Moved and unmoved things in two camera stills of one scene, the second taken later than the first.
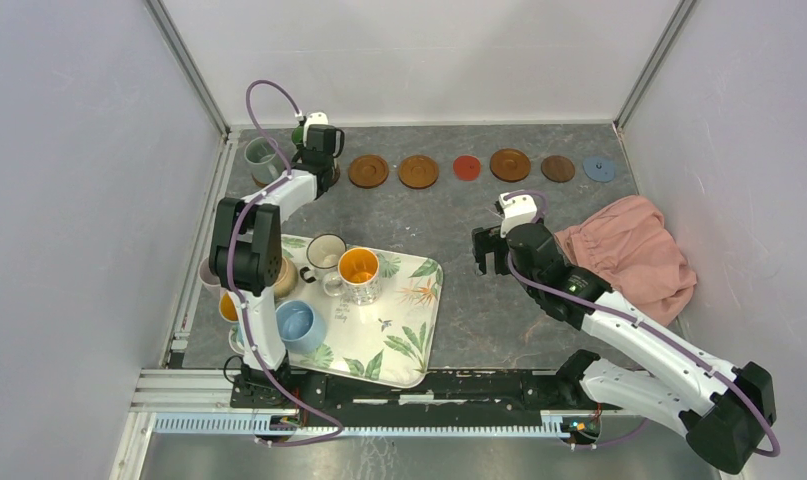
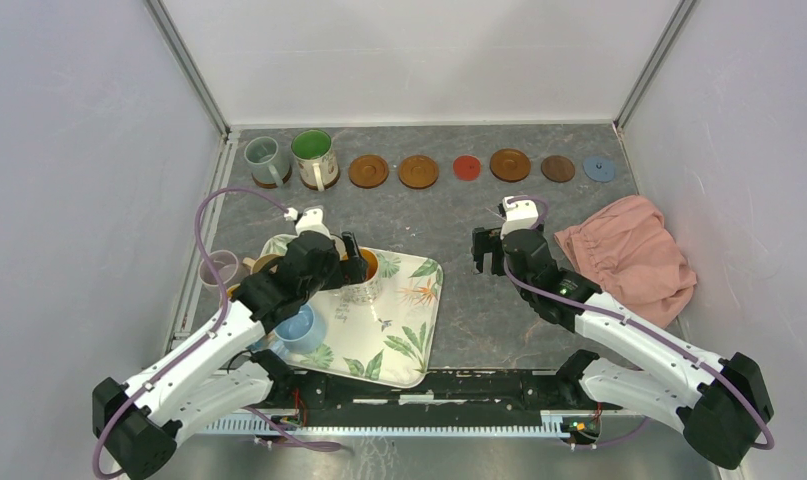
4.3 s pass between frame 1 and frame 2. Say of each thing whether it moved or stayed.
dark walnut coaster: stayed
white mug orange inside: stayed
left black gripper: moved
